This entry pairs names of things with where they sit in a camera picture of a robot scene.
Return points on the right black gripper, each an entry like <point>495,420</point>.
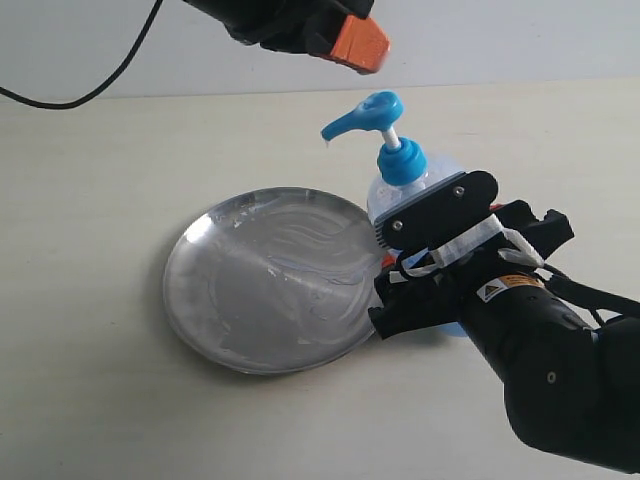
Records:
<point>437,299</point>

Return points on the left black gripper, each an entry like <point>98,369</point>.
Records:
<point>339,31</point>

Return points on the blue pump lotion bottle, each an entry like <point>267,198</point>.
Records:
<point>404,172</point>

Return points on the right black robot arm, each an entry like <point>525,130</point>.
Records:
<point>567,354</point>

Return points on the round stainless steel plate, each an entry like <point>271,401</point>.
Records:
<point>274,281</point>

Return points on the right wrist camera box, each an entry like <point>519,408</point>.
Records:
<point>438,214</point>

